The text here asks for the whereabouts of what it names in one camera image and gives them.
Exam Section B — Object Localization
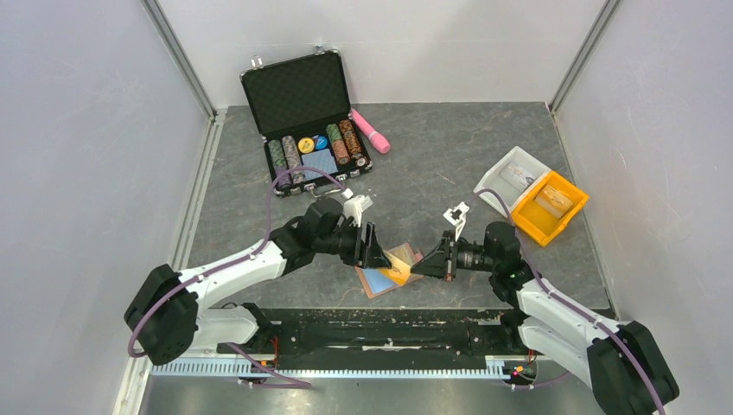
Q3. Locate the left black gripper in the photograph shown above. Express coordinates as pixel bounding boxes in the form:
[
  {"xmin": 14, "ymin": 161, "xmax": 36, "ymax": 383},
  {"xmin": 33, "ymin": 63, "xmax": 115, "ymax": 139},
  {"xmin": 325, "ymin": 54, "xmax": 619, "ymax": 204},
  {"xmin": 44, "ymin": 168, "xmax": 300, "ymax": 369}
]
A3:
[{"xmin": 314, "ymin": 220, "xmax": 392, "ymax": 269}]

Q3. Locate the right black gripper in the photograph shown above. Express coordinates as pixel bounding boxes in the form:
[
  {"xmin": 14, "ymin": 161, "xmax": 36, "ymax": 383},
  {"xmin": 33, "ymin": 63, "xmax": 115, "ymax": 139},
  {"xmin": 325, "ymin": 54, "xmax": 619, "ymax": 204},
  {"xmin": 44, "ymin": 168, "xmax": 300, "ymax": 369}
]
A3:
[{"xmin": 411, "ymin": 230, "xmax": 499, "ymax": 282}]

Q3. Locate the brown leather card holder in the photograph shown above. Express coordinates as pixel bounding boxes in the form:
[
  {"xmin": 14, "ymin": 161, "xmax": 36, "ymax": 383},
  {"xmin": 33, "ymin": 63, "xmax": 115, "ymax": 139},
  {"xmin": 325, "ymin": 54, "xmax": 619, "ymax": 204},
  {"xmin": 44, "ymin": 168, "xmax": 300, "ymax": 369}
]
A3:
[{"xmin": 355, "ymin": 243, "xmax": 424, "ymax": 299}]

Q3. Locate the gold credit card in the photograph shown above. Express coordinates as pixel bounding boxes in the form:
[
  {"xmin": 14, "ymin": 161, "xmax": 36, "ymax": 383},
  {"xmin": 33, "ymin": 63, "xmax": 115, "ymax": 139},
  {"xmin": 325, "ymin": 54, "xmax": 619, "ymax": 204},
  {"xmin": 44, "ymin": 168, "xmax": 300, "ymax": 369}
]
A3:
[{"xmin": 379, "ymin": 245, "xmax": 415, "ymax": 286}]

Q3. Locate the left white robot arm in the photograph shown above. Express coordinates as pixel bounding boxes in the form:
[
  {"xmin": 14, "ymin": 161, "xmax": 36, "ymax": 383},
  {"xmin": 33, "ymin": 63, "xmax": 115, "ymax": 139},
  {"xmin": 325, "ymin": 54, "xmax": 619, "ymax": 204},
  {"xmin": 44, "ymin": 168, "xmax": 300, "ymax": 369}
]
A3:
[{"xmin": 124, "ymin": 195, "xmax": 393, "ymax": 366}]

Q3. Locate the blue playing card deck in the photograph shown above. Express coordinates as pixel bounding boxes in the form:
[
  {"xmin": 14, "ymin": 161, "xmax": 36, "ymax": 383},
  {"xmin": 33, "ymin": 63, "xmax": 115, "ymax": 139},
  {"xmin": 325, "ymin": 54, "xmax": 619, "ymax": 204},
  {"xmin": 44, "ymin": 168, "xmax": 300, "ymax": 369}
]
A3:
[{"xmin": 302, "ymin": 150, "xmax": 338, "ymax": 175}]

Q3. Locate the card in white bin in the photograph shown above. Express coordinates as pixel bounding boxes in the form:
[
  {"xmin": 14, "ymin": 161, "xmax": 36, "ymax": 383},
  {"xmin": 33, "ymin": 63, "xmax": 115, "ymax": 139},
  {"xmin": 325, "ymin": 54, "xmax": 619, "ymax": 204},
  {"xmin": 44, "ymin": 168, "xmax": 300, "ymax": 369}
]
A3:
[{"xmin": 500, "ymin": 161, "xmax": 536, "ymax": 193}]

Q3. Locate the card in yellow bin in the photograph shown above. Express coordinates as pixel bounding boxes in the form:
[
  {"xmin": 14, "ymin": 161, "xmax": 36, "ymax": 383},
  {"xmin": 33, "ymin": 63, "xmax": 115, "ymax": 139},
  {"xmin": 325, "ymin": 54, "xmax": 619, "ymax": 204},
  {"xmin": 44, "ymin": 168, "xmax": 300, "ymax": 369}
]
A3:
[{"xmin": 534, "ymin": 185, "xmax": 574, "ymax": 219}]

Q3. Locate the yellow plastic bin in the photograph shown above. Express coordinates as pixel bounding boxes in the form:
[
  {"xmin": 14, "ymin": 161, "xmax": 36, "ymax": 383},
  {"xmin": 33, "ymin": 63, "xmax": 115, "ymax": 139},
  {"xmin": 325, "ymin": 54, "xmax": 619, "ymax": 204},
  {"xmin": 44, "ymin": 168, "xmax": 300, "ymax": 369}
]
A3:
[{"xmin": 511, "ymin": 170, "xmax": 590, "ymax": 246}]

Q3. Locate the pink cylindrical flashlight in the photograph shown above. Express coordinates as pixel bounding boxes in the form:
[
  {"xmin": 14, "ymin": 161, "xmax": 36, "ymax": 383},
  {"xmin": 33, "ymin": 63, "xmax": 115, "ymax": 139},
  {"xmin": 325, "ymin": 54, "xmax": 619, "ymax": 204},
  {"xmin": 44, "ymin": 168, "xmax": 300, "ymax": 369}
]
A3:
[{"xmin": 350, "ymin": 108, "xmax": 391, "ymax": 154}]

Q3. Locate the white plastic bin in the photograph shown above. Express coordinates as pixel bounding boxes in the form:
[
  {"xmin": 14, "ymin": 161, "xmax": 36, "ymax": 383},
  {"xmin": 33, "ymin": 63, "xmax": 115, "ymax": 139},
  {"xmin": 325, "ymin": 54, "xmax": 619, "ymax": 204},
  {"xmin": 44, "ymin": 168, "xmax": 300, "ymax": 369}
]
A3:
[{"xmin": 474, "ymin": 146, "xmax": 551, "ymax": 217}]

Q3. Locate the orange black chip row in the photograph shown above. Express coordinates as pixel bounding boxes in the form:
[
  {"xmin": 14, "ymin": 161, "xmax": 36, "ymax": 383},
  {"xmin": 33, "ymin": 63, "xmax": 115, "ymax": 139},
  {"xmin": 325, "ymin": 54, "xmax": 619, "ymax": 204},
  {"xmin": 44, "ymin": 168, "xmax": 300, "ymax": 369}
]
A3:
[{"xmin": 338, "ymin": 119, "xmax": 367, "ymax": 167}]

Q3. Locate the blue dealer chip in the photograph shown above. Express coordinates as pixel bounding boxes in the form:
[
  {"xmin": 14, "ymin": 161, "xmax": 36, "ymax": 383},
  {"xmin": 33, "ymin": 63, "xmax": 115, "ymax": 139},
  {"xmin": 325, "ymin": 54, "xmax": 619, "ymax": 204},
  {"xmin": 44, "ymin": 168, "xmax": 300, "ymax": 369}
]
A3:
[{"xmin": 313, "ymin": 135, "xmax": 329, "ymax": 151}]

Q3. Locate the grey poker chip row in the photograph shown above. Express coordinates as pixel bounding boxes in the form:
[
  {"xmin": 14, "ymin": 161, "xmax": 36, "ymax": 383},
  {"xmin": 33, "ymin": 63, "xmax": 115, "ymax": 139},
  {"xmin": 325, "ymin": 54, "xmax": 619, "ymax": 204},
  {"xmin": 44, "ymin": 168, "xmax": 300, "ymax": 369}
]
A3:
[{"xmin": 281, "ymin": 136, "xmax": 305, "ymax": 184}]

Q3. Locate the black poker chip case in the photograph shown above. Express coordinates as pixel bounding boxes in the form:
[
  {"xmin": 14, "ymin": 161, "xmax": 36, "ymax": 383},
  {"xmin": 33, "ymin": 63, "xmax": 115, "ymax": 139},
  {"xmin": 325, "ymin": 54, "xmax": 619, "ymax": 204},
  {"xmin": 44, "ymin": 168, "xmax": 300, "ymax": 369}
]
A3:
[{"xmin": 239, "ymin": 47, "xmax": 373, "ymax": 197}]

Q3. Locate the yellow dealer chip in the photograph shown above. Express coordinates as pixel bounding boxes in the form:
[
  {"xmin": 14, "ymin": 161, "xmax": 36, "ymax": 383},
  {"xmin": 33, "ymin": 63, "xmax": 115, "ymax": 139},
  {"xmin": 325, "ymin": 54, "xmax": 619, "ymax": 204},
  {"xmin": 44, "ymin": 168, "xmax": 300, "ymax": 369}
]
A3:
[{"xmin": 297, "ymin": 137, "xmax": 316, "ymax": 154}]

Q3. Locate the red green chip row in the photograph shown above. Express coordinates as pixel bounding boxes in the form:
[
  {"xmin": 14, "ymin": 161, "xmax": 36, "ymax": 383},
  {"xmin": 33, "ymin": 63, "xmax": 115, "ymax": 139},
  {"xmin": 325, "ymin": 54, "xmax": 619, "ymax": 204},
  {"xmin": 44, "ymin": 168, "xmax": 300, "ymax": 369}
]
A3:
[{"xmin": 326, "ymin": 124, "xmax": 351, "ymax": 165}]

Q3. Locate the green poker chip row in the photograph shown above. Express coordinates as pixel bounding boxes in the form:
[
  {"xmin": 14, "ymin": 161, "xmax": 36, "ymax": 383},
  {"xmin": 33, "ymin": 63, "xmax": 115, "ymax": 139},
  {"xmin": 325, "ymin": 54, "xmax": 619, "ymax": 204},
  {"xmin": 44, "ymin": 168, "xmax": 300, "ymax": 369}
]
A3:
[{"xmin": 267, "ymin": 140, "xmax": 292, "ymax": 188}]

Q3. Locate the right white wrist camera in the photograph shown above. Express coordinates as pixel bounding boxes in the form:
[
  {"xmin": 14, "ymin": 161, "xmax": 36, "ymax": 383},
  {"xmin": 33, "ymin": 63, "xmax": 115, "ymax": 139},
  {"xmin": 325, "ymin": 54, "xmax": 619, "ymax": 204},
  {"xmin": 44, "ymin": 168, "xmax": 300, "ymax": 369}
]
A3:
[{"xmin": 443, "ymin": 201, "xmax": 470, "ymax": 241}]

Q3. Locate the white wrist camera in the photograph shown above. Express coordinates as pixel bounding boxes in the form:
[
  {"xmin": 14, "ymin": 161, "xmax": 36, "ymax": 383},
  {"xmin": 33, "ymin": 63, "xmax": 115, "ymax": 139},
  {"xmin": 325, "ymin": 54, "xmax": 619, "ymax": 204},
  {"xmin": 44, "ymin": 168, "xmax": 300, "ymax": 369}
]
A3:
[
  {"xmin": 341, "ymin": 188, "xmax": 373, "ymax": 227},
  {"xmin": 443, "ymin": 201, "xmax": 470, "ymax": 241}
]

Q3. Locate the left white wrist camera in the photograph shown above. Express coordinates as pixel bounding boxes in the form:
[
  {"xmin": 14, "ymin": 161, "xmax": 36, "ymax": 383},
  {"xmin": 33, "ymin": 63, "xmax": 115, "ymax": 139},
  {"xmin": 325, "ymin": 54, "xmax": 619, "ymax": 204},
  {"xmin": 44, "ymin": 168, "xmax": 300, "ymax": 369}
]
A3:
[{"xmin": 341, "ymin": 188, "xmax": 373, "ymax": 227}]

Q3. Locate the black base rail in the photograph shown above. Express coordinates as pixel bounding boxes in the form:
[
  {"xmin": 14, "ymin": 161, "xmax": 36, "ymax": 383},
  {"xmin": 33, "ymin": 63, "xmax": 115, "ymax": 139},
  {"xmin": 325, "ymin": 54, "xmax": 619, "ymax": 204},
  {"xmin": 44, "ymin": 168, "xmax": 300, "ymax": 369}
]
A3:
[{"xmin": 240, "ymin": 309, "xmax": 529, "ymax": 371}]

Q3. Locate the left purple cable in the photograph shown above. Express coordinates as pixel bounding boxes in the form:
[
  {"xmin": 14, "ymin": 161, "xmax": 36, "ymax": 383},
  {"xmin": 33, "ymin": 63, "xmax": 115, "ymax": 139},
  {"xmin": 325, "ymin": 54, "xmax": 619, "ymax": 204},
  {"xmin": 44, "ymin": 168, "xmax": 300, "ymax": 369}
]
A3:
[{"xmin": 126, "ymin": 166, "xmax": 347, "ymax": 360}]

